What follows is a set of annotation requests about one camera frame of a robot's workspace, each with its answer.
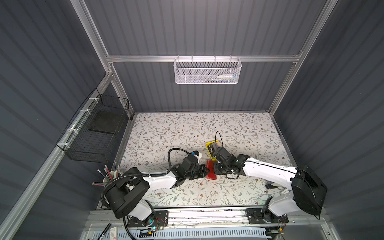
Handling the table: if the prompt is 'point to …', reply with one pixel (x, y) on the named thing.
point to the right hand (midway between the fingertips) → (215, 170)
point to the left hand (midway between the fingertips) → (211, 171)
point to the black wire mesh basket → (92, 132)
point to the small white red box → (113, 233)
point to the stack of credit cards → (212, 148)
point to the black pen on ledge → (105, 230)
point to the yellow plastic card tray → (207, 145)
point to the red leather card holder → (210, 172)
